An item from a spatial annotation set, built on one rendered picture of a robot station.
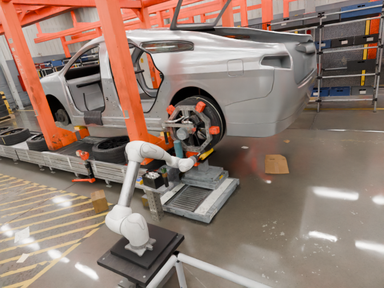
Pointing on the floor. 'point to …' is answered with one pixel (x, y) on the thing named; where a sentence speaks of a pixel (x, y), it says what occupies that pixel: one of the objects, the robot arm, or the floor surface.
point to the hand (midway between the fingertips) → (202, 151)
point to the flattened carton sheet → (276, 164)
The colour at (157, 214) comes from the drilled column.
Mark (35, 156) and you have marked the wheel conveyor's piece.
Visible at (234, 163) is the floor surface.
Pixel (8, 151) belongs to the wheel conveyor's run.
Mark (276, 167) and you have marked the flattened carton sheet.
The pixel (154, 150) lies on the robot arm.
